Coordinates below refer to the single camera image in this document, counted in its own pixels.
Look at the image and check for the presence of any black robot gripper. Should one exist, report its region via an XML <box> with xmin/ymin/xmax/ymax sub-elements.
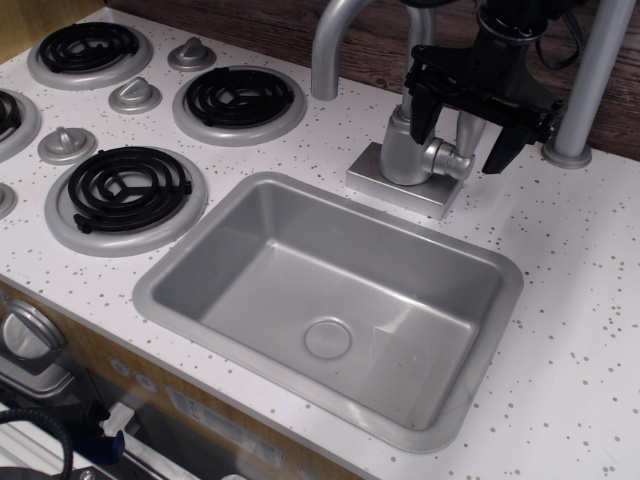
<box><xmin>405</xmin><ymin>17</ymin><xmax>565</xmax><ymax>174</ymax></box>

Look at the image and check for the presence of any silver faucet lever handle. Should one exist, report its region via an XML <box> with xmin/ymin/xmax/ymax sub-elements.
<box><xmin>422</xmin><ymin>111</ymin><xmax>486</xmax><ymax>181</ymax></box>

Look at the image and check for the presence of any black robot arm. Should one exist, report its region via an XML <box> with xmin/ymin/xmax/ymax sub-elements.
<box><xmin>405</xmin><ymin>1</ymin><xmax>566</xmax><ymax>174</ymax></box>

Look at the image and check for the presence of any grey vertical support pole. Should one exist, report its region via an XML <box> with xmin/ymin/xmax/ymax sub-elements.
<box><xmin>542</xmin><ymin>0</ymin><xmax>636</xmax><ymax>170</ymax></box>

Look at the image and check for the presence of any silver curved faucet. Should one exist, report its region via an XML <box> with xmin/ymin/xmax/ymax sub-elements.
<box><xmin>310</xmin><ymin>0</ymin><xmax>465</xmax><ymax>221</ymax></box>

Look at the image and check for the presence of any grey rectangular sink basin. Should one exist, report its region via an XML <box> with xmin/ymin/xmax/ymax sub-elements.
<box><xmin>133</xmin><ymin>173</ymin><xmax>523</xmax><ymax>453</ymax></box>

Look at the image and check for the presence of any back right stove burner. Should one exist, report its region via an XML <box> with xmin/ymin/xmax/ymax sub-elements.
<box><xmin>172</xmin><ymin>66</ymin><xmax>306</xmax><ymax>147</ymax></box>

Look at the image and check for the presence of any stove burner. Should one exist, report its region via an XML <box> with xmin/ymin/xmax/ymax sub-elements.
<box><xmin>1</xmin><ymin>89</ymin><xmax>41</xmax><ymax>162</ymax></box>
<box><xmin>45</xmin><ymin>146</ymin><xmax>208</xmax><ymax>257</ymax></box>
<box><xmin>27</xmin><ymin>22</ymin><xmax>153</xmax><ymax>91</ymax></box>
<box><xmin>172</xmin><ymin>66</ymin><xmax>306</xmax><ymax>147</ymax></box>

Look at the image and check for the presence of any top silver stove knob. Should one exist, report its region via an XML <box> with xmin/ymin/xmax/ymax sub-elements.
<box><xmin>167</xmin><ymin>37</ymin><xmax>216</xmax><ymax>72</ymax></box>

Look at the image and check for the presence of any middle silver stove knob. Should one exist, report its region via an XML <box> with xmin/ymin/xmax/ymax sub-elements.
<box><xmin>108</xmin><ymin>77</ymin><xmax>162</xmax><ymax>115</ymax></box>

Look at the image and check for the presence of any front right stove burner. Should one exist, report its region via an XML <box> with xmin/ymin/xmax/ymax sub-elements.
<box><xmin>45</xmin><ymin>146</ymin><xmax>208</xmax><ymax>257</ymax></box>

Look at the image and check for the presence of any back left stove burner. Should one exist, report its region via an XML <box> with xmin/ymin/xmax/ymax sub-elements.
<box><xmin>27</xmin><ymin>22</ymin><xmax>153</xmax><ymax>91</ymax></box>

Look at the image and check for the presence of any lower silver stove knob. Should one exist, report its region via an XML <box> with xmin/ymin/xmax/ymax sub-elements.
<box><xmin>37</xmin><ymin>127</ymin><xmax>97</xmax><ymax>166</ymax></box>

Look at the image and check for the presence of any far left stove burner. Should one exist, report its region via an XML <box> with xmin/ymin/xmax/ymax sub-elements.
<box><xmin>1</xmin><ymin>89</ymin><xmax>41</xmax><ymax>162</ymax></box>

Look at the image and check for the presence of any edge silver stove knob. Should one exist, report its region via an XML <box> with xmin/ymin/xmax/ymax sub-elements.
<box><xmin>0</xmin><ymin>183</ymin><xmax>17</xmax><ymax>219</ymax></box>

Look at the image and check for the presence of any silver round oven dial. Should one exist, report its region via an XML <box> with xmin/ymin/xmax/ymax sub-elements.
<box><xmin>1</xmin><ymin>299</ymin><xmax>67</xmax><ymax>374</ymax></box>

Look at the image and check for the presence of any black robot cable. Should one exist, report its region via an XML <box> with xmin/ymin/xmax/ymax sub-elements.
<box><xmin>533</xmin><ymin>0</ymin><xmax>587</xmax><ymax>72</ymax></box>

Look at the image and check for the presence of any black floor cable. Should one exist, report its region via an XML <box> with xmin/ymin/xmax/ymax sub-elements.
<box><xmin>0</xmin><ymin>407</ymin><xmax>75</xmax><ymax>480</ymax></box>

